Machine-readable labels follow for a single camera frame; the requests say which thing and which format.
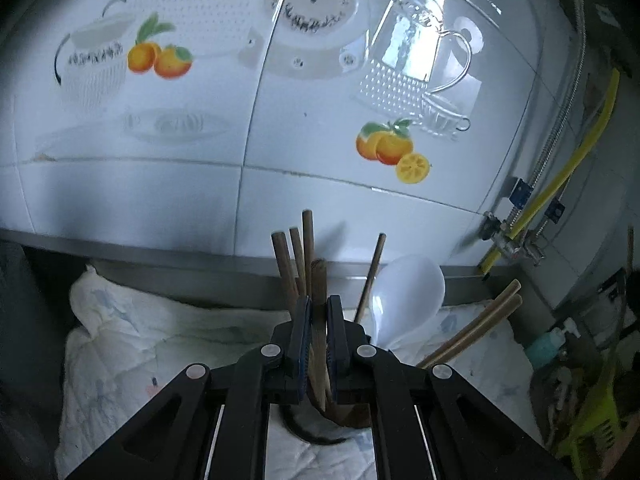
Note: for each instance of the green plastic object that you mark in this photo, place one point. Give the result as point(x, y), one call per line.
point(595, 410)

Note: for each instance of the dark brown wooden chopstick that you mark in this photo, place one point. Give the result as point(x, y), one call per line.
point(282, 265)
point(308, 250)
point(318, 280)
point(296, 255)

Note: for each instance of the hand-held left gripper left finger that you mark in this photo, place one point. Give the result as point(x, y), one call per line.
point(300, 340)

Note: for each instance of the thin reddish wooden chopstick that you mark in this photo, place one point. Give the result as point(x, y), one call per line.
point(374, 270)

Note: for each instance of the white quilted mat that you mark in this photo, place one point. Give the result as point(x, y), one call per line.
point(150, 340)

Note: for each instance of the metal valve with red knob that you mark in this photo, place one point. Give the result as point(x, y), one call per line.
point(500, 237)

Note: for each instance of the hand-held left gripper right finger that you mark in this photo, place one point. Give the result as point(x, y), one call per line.
point(337, 340)

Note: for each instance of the black utensil holder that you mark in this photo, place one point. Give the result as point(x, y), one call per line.
point(300, 430)

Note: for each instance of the white plastic rice spoon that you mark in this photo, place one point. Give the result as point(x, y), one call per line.
point(410, 290)

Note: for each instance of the light bamboo chopstick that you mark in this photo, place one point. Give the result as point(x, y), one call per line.
point(500, 312)
point(495, 300)

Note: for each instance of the teal soap pump bottle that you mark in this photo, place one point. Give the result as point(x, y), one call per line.
point(542, 345)

